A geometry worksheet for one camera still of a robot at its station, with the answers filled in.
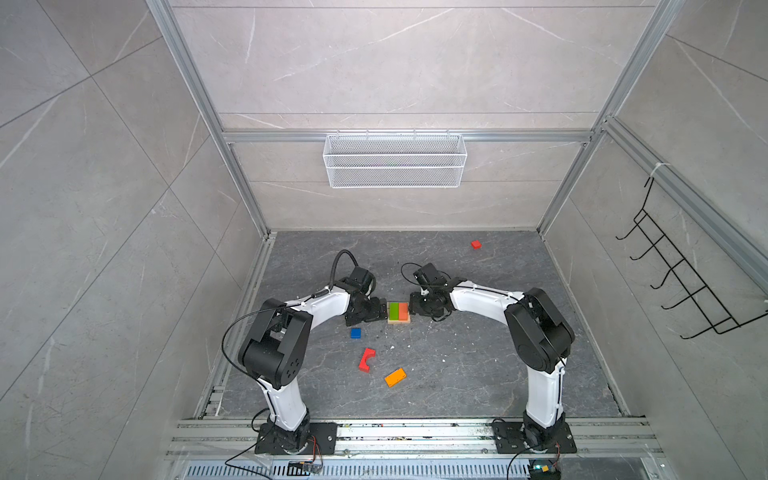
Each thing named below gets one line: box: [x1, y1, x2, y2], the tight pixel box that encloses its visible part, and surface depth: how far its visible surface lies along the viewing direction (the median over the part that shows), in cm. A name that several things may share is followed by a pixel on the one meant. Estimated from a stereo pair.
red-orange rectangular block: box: [398, 302, 409, 321], surface depth 95 cm
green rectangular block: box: [389, 302, 399, 321], surface depth 97 cm
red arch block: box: [358, 348, 377, 373], surface depth 87 cm
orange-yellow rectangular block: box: [384, 368, 407, 387], surface depth 84 cm
